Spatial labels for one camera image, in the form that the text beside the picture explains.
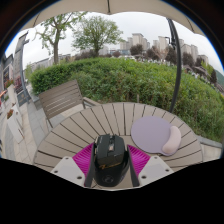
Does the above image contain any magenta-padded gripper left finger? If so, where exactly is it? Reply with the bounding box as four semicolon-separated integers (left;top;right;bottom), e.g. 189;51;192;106
49;142;98;188

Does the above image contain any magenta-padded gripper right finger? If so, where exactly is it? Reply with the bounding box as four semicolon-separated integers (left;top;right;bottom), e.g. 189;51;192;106
126;143;175;188

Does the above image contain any black computer mouse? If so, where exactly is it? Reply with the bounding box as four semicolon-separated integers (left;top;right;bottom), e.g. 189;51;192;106
91;133;131;188

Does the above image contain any lilac mouse pad with wrist rest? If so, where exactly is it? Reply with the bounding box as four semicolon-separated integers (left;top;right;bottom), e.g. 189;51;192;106
130;115;183;157

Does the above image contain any slatted wooden chair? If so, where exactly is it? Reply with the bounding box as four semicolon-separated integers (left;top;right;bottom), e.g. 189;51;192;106
38;78;86;128

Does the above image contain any curved black parasol pole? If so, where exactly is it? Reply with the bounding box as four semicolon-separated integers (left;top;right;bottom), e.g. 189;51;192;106
166;17;183;114

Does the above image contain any sparse-leaved tree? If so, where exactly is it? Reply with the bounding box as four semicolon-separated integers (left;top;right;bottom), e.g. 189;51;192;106
33;11;88;65

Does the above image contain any group of high-rise buildings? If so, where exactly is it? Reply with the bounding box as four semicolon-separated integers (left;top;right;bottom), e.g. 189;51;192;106
118;32;210;66

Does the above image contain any round leafy tree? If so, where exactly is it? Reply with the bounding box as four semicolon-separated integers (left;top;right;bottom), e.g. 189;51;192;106
71;15;125;58

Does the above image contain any beige parasol canopy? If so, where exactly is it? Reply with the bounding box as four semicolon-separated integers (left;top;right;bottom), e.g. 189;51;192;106
21;0;206;36

